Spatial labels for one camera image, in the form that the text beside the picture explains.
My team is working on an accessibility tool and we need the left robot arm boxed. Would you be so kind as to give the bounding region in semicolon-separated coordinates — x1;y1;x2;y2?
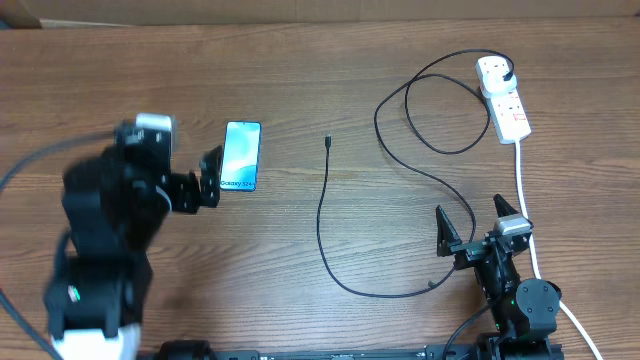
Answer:
44;145;223;359

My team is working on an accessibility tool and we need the white power strip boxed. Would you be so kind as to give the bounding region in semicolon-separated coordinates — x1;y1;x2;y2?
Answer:
475;56;531;144

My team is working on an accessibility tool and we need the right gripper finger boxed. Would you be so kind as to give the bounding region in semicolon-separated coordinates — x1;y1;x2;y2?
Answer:
493;194;520;218
435;206;462;257

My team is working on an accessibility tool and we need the blue Galaxy smartphone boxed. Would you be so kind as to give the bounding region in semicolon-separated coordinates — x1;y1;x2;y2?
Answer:
220;121;262;192

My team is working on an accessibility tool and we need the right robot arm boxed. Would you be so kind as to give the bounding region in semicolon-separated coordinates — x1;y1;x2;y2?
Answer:
436;194;564;360

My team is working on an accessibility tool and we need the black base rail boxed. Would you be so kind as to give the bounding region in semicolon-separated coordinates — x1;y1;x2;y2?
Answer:
137;339;566;360

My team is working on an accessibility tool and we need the white power strip cord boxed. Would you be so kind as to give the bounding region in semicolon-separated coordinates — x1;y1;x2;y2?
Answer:
513;139;605;360

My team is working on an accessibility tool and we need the white charger plug adapter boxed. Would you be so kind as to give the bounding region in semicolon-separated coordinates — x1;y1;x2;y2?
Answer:
480;72;518;98

